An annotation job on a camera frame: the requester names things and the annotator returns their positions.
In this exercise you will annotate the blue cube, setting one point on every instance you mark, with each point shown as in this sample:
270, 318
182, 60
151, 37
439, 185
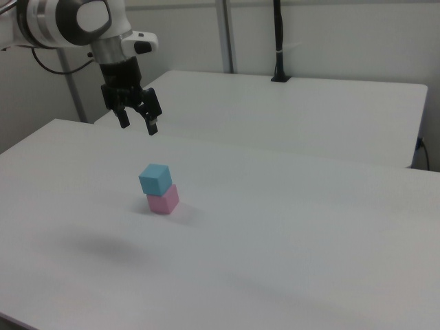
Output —
156, 180

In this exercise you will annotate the black camera stand pole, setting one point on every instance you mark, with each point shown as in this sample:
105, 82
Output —
279, 41

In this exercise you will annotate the grey wall profile post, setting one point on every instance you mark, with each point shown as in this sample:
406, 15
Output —
227, 34

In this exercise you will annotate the pink cube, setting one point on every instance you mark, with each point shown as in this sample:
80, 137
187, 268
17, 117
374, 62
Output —
165, 201

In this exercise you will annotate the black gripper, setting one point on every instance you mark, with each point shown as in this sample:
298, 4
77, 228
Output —
121, 82

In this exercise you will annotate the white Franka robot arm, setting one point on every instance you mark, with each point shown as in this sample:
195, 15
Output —
68, 20

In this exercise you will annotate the grey slim wall post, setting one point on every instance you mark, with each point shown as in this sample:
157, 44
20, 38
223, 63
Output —
70, 86

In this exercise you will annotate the white side table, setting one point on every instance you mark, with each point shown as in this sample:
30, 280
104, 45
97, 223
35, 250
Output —
292, 113

